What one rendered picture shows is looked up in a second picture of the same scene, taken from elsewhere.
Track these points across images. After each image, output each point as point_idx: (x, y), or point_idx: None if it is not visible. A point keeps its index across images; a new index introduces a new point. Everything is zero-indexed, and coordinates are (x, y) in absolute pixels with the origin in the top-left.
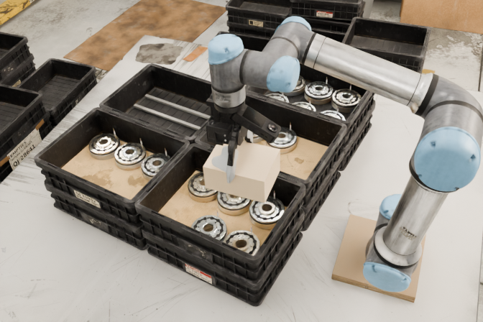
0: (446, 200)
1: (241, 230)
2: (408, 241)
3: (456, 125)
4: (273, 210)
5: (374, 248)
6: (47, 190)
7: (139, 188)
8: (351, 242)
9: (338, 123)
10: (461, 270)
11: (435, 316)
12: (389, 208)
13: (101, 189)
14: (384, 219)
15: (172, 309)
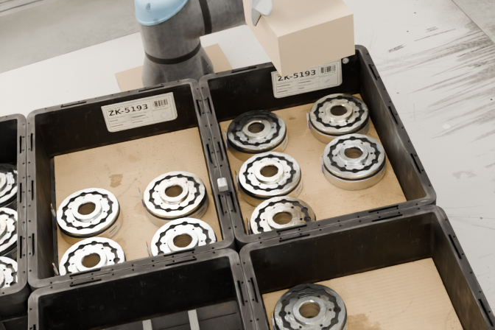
0: (29, 96)
1: (318, 126)
2: None
3: None
4: (255, 118)
5: None
6: None
7: (374, 314)
8: None
9: (32, 120)
10: (140, 44)
11: (219, 34)
12: None
13: (464, 262)
14: (191, 1)
15: (462, 205)
